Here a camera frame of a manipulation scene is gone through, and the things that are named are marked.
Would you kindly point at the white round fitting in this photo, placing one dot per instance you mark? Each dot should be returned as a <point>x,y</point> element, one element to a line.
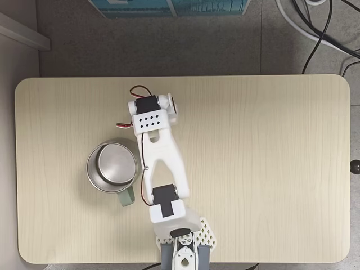
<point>316,2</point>

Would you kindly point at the black round knob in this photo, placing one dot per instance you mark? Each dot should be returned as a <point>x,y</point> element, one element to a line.
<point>355,167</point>

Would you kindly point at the green steel-lined cup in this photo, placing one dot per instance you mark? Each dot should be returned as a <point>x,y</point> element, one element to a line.
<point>115,166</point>

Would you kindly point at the blue printed box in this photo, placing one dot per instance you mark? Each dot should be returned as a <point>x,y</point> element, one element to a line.
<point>168,7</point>

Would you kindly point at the white shelf board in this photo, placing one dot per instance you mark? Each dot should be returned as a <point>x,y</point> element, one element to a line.
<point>25,33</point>

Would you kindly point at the white lattice base plate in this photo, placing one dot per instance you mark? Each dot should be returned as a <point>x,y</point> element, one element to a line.
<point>206,232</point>

